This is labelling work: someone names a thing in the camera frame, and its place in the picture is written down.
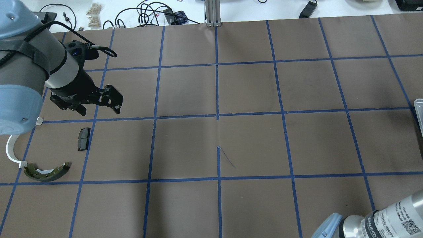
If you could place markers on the aluminium frame post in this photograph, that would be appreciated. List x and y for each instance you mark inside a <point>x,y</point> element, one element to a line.
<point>212,13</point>

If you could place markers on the olive brake shoe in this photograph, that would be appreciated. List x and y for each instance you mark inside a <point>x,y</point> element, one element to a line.
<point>49,175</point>

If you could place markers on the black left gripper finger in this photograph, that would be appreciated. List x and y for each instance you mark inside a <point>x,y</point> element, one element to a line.
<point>112,98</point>
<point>78,107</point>

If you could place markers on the white curved plastic part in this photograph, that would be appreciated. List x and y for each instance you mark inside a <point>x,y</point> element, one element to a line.
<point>10,151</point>

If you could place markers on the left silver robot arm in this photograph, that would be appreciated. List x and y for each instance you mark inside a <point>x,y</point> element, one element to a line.
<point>32,59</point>

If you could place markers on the bag of small parts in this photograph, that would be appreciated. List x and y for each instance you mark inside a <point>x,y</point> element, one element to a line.
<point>93,15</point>

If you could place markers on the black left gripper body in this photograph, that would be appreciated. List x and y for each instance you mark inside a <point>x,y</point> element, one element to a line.
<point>78,86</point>

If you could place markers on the grey brake pad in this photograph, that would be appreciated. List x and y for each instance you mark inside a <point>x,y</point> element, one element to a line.
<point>83,139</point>

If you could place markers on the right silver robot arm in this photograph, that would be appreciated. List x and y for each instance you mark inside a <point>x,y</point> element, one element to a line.
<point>403,219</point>

